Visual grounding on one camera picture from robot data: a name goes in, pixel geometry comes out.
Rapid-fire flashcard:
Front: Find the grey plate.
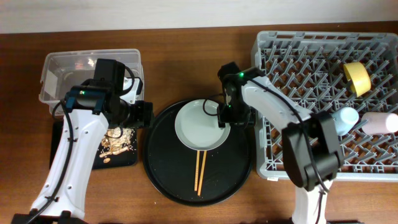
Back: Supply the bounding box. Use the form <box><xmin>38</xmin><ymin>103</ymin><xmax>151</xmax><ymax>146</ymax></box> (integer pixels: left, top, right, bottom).
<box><xmin>175</xmin><ymin>99</ymin><xmax>231</xmax><ymax>151</ymax></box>

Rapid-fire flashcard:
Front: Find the wooden chopstick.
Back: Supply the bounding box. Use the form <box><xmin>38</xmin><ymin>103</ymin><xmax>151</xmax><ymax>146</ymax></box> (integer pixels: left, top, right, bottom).
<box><xmin>197</xmin><ymin>151</ymin><xmax>207</xmax><ymax>196</ymax></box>
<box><xmin>194</xmin><ymin>151</ymin><xmax>200</xmax><ymax>192</ymax></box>

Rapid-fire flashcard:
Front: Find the blue cup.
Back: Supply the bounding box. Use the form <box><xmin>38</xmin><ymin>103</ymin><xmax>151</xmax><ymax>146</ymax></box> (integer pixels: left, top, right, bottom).
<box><xmin>332</xmin><ymin>107</ymin><xmax>359</xmax><ymax>136</ymax></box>

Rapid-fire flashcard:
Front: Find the yellow bowl with food scraps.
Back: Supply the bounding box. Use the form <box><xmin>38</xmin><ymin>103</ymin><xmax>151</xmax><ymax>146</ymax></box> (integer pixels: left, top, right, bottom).
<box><xmin>343</xmin><ymin>62</ymin><xmax>371</xmax><ymax>96</ymax></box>

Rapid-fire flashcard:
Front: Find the pink cup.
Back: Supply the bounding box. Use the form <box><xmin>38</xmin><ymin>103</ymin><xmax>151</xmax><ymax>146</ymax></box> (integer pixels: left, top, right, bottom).
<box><xmin>361</xmin><ymin>112</ymin><xmax>397</xmax><ymax>135</ymax></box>

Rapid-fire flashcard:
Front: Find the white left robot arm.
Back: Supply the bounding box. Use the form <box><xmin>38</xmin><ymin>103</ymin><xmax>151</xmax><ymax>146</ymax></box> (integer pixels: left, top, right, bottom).
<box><xmin>12</xmin><ymin>86</ymin><xmax>154</xmax><ymax>223</ymax></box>

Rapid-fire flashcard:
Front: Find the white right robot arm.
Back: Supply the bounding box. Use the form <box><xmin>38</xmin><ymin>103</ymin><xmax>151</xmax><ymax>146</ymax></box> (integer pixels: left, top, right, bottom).
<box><xmin>216</xmin><ymin>62</ymin><xmax>344</xmax><ymax>223</ymax></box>

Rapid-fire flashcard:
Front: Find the clear plastic waste bin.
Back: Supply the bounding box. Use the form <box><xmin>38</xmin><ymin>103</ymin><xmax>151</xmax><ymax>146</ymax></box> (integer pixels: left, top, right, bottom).
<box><xmin>39</xmin><ymin>49</ymin><xmax>144</xmax><ymax>118</ymax></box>

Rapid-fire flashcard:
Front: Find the grey dishwasher rack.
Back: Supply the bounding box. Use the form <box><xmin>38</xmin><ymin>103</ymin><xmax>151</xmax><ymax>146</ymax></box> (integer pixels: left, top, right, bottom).
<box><xmin>251</xmin><ymin>31</ymin><xmax>397</xmax><ymax>182</ymax></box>

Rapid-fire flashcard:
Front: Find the pile of food scraps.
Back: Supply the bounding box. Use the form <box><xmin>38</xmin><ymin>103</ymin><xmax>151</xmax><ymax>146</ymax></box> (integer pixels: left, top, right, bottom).
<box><xmin>98</xmin><ymin>126</ymin><xmax>136</xmax><ymax>164</ymax></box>

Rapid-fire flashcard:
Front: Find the black rectangular tray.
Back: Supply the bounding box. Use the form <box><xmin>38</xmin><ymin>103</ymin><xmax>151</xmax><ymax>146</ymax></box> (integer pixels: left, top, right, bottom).
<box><xmin>49</xmin><ymin>119</ymin><xmax>139</xmax><ymax>170</ymax></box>

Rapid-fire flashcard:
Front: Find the round black serving tray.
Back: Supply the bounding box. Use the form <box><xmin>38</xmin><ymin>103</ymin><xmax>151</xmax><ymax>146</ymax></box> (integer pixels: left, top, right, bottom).
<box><xmin>142</xmin><ymin>101</ymin><xmax>252</xmax><ymax>207</ymax></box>

